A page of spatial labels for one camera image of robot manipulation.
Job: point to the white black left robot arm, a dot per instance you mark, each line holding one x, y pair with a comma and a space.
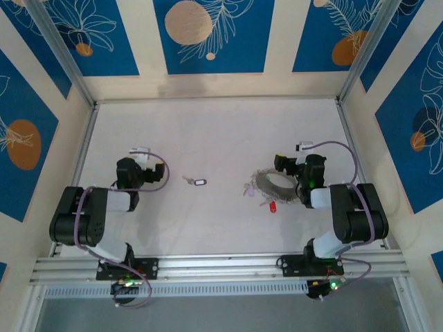
74, 221

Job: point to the key with red tag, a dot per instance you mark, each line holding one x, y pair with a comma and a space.
273, 207

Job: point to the aluminium frame post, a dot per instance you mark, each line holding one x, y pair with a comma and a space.
62, 52
368, 52

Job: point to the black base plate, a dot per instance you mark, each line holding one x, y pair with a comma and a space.
294, 265
152, 268

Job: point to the controller board with green light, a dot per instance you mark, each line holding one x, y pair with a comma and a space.
126, 285
328, 286

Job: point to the key with lilac tag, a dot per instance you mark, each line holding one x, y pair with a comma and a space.
250, 192

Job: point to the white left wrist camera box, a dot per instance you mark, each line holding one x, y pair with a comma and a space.
140, 155

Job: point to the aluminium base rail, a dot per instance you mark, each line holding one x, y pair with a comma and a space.
221, 268

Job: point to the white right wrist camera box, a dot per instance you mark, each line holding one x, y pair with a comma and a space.
304, 145

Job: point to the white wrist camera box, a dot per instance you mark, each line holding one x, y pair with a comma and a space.
140, 155
304, 145

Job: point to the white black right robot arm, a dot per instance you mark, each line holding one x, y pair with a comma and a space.
360, 214

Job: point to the key with black tag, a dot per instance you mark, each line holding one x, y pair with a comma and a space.
199, 181

